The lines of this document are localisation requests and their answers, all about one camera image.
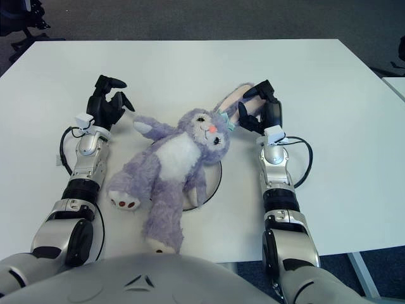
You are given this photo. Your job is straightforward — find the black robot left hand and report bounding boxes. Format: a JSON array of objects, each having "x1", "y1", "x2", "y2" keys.
[{"x1": 87, "y1": 75, "x2": 136, "y2": 131}]

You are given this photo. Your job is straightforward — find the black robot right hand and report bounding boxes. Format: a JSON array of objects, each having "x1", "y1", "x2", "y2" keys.
[{"x1": 237, "y1": 79, "x2": 283, "y2": 136}]

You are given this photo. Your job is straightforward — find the purple plush bunny doll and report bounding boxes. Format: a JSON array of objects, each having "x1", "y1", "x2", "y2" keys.
[{"x1": 106, "y1": 82, "x2": 263, "y2": 255}]

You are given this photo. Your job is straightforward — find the white plate black rim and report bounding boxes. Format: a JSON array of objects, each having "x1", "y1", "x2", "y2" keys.
[{"x1": 150, "y1": 141, "x2": 223, "y2": 212}]

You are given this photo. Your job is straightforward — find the black office chair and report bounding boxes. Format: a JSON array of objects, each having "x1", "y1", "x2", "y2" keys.
[{"x1": 0, "y1": 0, "x2": 66, "y2": 63}]

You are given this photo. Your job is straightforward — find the white neighbouring table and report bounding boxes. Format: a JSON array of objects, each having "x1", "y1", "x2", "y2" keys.
[{"x1": 382, "y1": 76, "x2": 405, "y2": 104}]

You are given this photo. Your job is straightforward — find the grey robot torso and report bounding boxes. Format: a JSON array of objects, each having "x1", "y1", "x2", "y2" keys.
[{"x1": 0, "y1": 251, "x2": 282, "y2": 304}]

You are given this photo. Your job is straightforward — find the grey metal table leg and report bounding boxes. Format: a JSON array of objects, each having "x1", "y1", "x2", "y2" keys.
[{"x1": 347, "y1": 251, "x2": 382, "y2": 300}]

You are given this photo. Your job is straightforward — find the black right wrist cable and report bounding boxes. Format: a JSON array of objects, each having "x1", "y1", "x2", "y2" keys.
[{"x1": 281, "y1": 136, "x2": 315, "y2": 191}]

